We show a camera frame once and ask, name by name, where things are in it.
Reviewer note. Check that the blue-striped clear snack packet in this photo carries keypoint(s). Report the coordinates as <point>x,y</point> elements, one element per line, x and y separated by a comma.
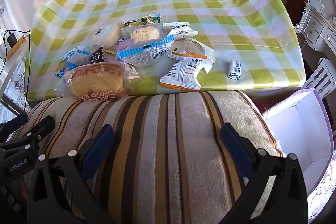
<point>147,53</point>

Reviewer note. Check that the pink snack packet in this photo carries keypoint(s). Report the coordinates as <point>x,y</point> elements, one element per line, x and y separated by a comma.
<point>122,47</point>

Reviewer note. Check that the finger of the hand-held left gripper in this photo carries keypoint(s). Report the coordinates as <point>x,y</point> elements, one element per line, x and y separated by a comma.
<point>39,128</point>
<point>13,122</point>

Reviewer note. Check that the clear seeded biscuit packet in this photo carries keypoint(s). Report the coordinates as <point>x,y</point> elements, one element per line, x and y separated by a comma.
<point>144,33</point>

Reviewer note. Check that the brown chocolate snack packet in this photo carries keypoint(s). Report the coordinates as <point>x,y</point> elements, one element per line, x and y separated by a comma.
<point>97,58</point>

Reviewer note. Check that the black charger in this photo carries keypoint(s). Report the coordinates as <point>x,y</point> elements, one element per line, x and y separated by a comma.
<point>11,39</point>

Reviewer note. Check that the small white black-print packet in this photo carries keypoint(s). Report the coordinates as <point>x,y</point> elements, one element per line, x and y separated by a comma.
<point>234,69</point>

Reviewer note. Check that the large clear bread packet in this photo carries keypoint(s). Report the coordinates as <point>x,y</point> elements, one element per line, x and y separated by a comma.
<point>97,79</point>

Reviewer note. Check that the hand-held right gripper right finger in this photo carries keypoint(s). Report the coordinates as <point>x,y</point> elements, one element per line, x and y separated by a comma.
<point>236,148</point>

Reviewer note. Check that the clear round pastry packet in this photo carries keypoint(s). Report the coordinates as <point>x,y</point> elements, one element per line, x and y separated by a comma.
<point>194,48</point>

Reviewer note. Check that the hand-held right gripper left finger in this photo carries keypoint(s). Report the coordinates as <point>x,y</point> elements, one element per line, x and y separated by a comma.
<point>98,145</point>

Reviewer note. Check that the purple-rimmed white cardboard box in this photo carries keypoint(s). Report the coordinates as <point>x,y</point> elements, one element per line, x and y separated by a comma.
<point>296,134</point>

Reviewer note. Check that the white red-label nut packet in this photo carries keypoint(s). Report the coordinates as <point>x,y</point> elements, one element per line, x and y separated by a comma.
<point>181,30</point>

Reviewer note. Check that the yellow-edged rice cracker packet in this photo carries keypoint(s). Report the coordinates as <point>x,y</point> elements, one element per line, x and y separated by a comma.
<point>106,35</point>

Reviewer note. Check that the yellow power strip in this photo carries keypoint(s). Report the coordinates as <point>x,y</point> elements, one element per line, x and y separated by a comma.
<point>16,47</point>

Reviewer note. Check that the embroidered lace curtain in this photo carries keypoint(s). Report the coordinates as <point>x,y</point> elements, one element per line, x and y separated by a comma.
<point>321,192</point>

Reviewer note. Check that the blue and white snack packet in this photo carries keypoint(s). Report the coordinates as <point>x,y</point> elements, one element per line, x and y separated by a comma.
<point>76,50</point>
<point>71,64</point>

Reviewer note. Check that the white and orange snack packet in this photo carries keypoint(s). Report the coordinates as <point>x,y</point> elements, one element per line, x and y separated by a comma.
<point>181,73</point>

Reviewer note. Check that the yellow-green checked tablecloth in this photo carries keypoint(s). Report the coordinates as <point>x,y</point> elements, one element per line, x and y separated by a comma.
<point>210,3</point>

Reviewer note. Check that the striped sofa cushion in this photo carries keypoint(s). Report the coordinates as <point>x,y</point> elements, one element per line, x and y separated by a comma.
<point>162,134</point>

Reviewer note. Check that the ornate white dresser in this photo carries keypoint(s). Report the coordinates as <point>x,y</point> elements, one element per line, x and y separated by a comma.
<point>317,29</point>

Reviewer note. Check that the white slatted stool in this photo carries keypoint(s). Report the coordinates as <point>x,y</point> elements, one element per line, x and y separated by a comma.
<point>321,79</point>

